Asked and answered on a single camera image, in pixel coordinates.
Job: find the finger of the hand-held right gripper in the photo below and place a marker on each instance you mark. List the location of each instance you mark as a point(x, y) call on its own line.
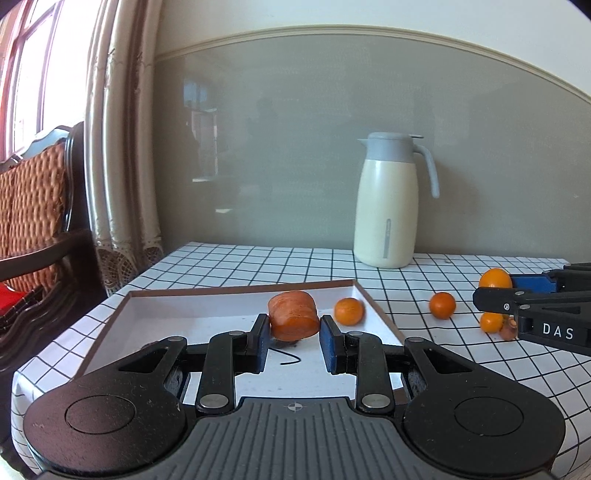
point(531, 282)
point(498, 300)

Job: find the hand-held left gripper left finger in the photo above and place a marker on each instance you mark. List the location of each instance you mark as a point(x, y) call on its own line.
point(263, 341)

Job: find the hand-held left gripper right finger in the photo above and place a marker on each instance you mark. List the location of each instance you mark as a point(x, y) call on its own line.
point(328, 344)

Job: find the small orange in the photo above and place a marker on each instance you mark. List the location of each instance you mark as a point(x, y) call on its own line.
point(494, 278)
point(491, 322)
point(349, 312)

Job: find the small brown round fruit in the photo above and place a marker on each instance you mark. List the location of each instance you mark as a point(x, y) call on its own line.
point(508, 331)

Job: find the carrot piece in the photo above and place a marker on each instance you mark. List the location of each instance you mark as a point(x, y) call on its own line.
point(293, 316)

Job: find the large orange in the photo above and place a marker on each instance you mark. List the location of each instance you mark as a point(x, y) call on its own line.
point(442, 305)

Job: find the brown cardboard box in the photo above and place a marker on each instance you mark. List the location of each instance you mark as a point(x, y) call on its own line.
point(198, 314)

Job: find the checked white tablecloth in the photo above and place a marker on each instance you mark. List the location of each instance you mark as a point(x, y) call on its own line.
point(461, 369)

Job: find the cream thermos jug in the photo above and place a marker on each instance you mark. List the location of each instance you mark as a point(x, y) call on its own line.
point(385, 221)

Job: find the beige lace-trimmed curtain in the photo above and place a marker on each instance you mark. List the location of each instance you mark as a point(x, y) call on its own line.
point(120, 161)

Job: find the red cushion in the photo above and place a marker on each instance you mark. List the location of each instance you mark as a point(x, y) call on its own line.
point(14, 304)

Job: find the wooden sofa with orange cushions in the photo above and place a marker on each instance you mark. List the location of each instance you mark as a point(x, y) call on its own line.
point(37, 198)

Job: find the red-framed window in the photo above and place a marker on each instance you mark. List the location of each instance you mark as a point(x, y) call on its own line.
point(37, 69)

